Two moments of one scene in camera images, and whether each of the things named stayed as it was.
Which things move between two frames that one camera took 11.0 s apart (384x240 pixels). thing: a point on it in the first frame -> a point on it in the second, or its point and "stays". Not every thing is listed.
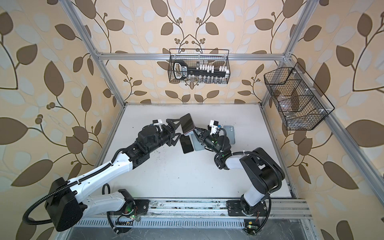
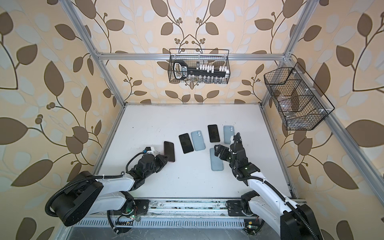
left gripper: x=170 y=132 -> x=160 y=158
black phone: x=186 y=143 stays
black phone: x=187 y=123 -> x=169 y=150
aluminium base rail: x=200 y=208 stays
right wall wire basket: x=301 y=104 stays
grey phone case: x=196 y=144 stays
